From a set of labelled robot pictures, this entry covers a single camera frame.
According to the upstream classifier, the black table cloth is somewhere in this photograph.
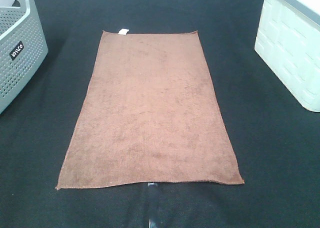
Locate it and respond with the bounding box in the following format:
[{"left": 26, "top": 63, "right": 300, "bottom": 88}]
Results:
[{"left": 0, "top": 0, "right": 320, "bottom": 227}]

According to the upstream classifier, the white plastic storage bin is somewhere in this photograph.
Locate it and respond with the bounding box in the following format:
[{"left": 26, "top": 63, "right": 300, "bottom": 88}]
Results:
[{"left": 254, "top": 0, "right": 320, "bottom": 112}]

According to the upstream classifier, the brown towel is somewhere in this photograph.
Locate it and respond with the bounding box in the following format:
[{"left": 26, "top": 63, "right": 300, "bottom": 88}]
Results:
[{"left": 56, "top": 31, "right": 244, "bottom": 189}]

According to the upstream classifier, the grey perforated plastic basket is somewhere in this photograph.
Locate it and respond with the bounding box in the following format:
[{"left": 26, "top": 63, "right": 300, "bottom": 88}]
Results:
[{"left": 0, "top": 0, "right": 48, "bottom": 111}]

